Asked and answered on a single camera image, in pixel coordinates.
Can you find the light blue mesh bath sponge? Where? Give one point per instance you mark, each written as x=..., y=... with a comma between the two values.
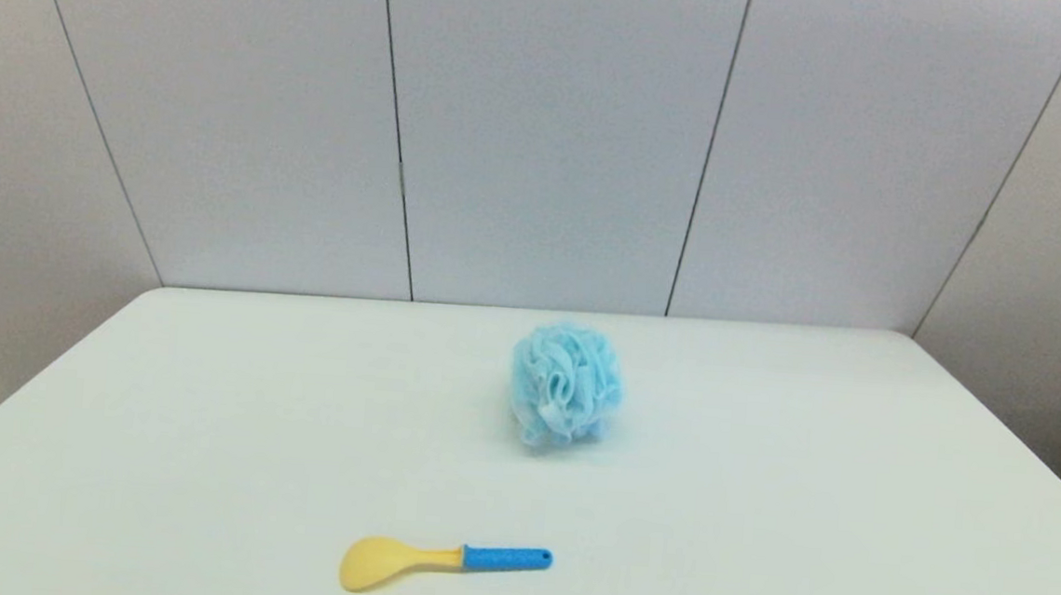
x=565, y=386

